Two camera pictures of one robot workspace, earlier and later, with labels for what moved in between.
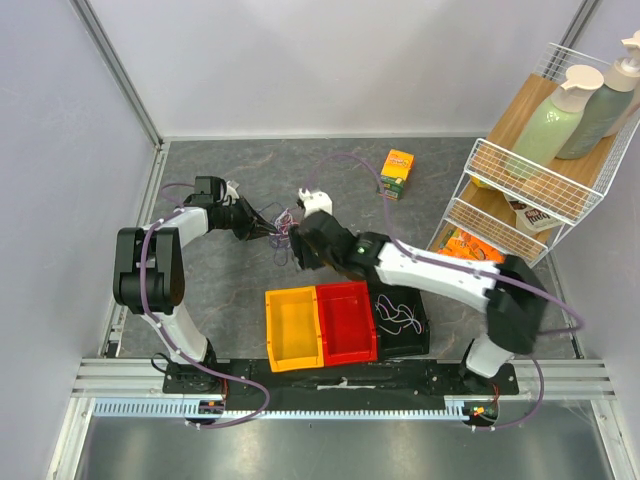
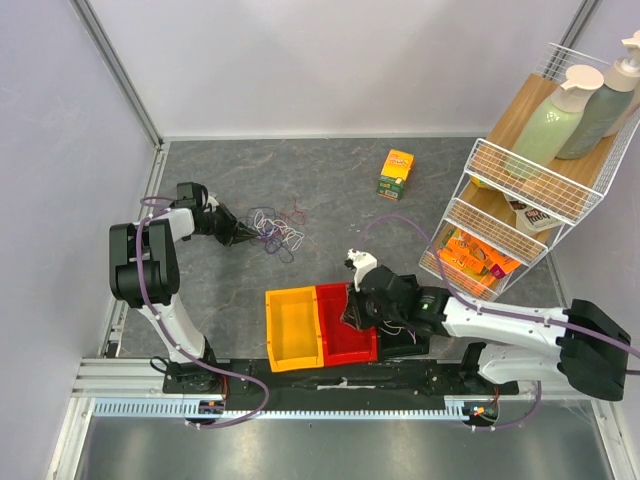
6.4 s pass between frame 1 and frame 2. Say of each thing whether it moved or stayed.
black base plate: stayed
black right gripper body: moved
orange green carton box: stayed
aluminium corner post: stayed
